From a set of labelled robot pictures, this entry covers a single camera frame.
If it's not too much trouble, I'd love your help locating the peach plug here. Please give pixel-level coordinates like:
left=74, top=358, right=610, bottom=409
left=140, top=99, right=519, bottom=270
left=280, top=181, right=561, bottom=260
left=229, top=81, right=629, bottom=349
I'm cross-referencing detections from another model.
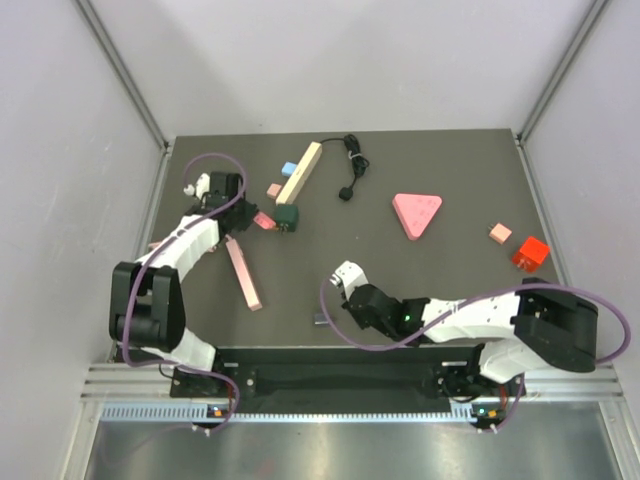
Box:
left=489, top=223, right=512, bottom=245

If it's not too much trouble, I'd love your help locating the left aluminium frame post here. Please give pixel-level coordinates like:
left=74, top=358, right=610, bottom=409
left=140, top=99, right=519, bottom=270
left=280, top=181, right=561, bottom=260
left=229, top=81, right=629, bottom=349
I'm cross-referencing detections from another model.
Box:
left=72, top=0, right=170, bottom=152

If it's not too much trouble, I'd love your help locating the red cube plug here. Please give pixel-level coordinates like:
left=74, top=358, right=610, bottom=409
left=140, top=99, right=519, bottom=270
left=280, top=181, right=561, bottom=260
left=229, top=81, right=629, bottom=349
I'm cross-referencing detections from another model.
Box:
left=511, top=236, right=550, bottom=273

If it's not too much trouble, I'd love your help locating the black power cable with plug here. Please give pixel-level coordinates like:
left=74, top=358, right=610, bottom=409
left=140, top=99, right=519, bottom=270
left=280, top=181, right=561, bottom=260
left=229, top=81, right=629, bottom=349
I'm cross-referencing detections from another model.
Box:
left=319, top=133, right=370, bottom=203

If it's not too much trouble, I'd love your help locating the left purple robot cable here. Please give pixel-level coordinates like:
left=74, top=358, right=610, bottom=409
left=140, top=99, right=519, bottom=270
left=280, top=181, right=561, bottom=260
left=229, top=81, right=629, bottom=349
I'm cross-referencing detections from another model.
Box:
left=122, top=153, right=248, bottom=436

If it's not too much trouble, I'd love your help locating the dark green cube socket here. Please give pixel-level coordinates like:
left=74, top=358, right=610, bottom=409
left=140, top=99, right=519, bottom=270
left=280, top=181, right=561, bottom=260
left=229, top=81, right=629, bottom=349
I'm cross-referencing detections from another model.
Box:
left=274, top=204, right=300, bottom=233

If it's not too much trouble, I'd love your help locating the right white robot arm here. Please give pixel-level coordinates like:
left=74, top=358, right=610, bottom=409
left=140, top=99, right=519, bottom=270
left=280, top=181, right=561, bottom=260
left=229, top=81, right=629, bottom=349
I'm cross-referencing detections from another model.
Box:
left=329, top=261, right=598, bottom=396

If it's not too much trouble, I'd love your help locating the aluminium frame post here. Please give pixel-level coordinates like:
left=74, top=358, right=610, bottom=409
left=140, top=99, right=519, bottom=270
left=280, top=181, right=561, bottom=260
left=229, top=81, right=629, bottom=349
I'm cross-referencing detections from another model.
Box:
left=72, top=0, right=170, bottom=152
left=515, top=0, right=611, bottom=148

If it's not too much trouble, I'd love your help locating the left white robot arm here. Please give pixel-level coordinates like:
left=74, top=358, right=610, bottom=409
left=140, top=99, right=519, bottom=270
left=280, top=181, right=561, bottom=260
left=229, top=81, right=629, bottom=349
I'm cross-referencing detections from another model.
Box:
left=109, top=172, right=258, bottom=397

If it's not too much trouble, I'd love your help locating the small pink usb plug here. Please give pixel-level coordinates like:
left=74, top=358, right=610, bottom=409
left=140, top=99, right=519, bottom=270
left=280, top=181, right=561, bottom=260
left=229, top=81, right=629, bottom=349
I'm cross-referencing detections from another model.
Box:
left=253, top=211, right=277, bottom=230

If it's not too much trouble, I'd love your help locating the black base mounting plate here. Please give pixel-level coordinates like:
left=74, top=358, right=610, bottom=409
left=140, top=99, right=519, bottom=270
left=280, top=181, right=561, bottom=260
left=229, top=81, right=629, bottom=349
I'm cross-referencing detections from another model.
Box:
left=169, top=346, right=506, bottom=401

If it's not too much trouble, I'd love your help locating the small pink plug adapter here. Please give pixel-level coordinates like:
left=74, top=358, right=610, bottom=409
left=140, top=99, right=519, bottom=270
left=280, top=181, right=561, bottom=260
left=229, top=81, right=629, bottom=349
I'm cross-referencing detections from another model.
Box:
left=267, top=183, right=281, bottom=199

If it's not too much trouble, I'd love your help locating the grey slotted cable duct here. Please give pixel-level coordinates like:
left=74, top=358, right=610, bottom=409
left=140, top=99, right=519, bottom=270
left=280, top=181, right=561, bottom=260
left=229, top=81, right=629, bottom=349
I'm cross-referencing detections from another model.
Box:
left=100, top=402, right=498, bottom=424

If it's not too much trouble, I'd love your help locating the right aluminium frame post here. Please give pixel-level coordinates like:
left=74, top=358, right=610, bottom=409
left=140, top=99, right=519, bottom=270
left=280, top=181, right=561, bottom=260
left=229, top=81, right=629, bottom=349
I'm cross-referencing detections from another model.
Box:
left=515, top=0, right=611, bottom=148

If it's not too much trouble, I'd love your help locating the blue plug adapter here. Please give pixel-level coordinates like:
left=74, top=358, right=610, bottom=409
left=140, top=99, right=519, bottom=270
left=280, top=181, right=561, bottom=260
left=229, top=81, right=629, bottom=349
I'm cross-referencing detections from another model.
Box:
left=281, top=162, right=297, bottom=178

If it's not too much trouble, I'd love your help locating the pink triangular socket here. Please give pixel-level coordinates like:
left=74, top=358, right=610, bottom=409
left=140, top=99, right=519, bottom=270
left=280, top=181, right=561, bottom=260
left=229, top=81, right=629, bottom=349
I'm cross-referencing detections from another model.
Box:
left=392, top=193, right=443, bottom=241

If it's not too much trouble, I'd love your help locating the pink long power strip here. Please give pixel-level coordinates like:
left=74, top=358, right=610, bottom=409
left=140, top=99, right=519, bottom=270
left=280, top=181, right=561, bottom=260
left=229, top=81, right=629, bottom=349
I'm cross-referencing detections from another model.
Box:
left=225, top=236, right=262, bottom=311

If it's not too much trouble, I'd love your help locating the beige power strip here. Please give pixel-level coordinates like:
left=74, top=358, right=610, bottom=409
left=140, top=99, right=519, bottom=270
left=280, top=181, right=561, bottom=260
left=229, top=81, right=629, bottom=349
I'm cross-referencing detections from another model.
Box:
left=275, top=142, right=323, bottom=205

